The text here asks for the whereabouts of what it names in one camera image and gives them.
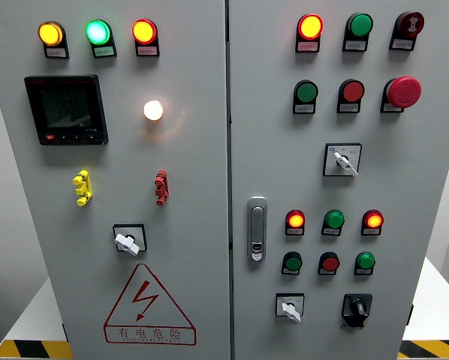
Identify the black knob turn switch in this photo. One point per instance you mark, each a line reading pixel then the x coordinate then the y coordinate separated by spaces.
pixel 357 308

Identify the grey cabinet door with display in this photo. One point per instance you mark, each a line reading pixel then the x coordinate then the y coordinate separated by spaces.
pixel 194 168

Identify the silver door lock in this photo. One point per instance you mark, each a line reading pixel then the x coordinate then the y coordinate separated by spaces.
pixel 257 225

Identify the small red lamp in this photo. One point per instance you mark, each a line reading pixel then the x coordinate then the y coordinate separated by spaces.
pixel 373 220
pixel 295 220

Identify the small white label plate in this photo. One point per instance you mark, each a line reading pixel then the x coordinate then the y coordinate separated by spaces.
pixel 326 272
pixel 390 108
pixel 56 53
pixel 401 44
pixel 348 108
pixel 304 108
pixel 355 45
pixel 294 231
pixel 147 50
pixel 290 272
pixel 330 231
pixel 362 272
pixel 371 231
pixel 308 46
pixel 104 51

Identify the white lamp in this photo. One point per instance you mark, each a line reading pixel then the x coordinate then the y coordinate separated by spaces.
pixel 153 110

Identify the small green push button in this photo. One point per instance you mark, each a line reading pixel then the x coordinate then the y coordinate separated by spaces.
pixel 293 262

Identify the small green dome lamp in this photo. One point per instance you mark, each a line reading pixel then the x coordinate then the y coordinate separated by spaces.
pixel 334 219

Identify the large green push button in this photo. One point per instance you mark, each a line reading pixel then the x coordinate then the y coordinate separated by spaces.
pixel 307 92

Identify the small red push button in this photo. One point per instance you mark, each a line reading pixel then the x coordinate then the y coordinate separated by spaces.
pixel 330 263

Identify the red warning triangle sticker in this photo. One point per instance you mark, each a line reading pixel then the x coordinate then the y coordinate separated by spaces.
pixel 143 300

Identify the large red push button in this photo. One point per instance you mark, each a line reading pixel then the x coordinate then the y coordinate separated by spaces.
pixel 353 91

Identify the large red lamp beside green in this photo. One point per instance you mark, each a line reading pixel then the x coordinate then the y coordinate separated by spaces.
pixel 144 31

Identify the grey cabinet door with lock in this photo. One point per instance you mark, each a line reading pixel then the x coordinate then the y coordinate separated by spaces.
pixel 397 180

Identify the black display meter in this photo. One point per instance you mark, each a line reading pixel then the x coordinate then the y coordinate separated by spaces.
pixel 65 108

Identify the large red lamp above buttons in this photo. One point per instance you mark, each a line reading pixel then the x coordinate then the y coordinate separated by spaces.
pixel 310 27

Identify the large lit green lamp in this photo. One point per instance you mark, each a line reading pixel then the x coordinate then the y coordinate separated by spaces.
pixel 97 32

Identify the large red stop button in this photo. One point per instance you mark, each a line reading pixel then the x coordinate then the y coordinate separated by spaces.
pixel 404 92

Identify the large green dome lamp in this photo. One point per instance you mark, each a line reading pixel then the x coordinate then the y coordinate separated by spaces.
pixel 360 25

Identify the black door hinge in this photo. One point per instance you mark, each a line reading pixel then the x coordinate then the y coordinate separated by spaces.
pixel 410 315
pixel 64 332

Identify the large yellow lamp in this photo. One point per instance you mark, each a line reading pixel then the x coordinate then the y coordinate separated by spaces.
pixel 50 33

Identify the white platform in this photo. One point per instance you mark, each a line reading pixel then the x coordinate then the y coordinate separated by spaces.
pixel 434 300

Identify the dark red buzzer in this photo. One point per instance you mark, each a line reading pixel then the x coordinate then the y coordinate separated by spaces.
pixel 411 22

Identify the black yellow striped tape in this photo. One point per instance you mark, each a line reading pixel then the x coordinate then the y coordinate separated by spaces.
pixel 33 350
pixel 431 348

